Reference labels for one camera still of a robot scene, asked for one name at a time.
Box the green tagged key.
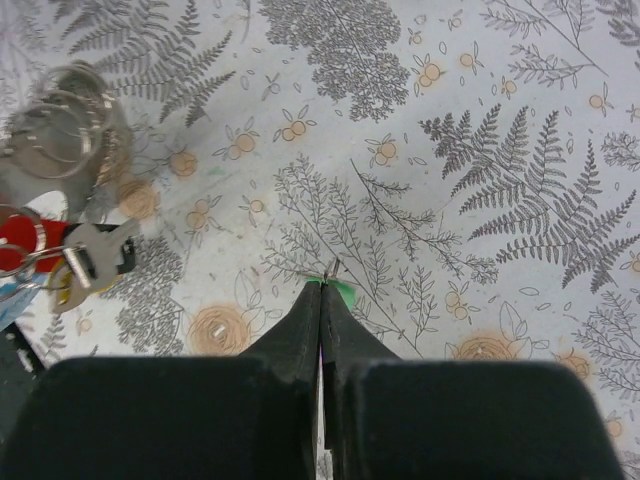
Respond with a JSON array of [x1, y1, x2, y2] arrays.
[[301, 257, 356, 310]]

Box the blue key tag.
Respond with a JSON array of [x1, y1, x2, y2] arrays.
[[0, 274, 45, 330]]

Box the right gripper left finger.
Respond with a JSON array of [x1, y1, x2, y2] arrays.
[[1, 283, 321, 479]]

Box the red tagged key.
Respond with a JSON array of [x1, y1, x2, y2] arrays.
[[1, 214, 72, 273]]

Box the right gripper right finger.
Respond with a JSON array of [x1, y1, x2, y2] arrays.
[[319, 286, 623, 479]]

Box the black tagged key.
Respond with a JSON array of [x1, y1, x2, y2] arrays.
[[63, 219, 140, 291]]

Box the yellow tagged key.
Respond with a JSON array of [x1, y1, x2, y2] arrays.
[[46, 263, 110, 315]]

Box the floral table mat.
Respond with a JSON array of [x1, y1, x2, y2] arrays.
[[1, 1, 639, 479]]

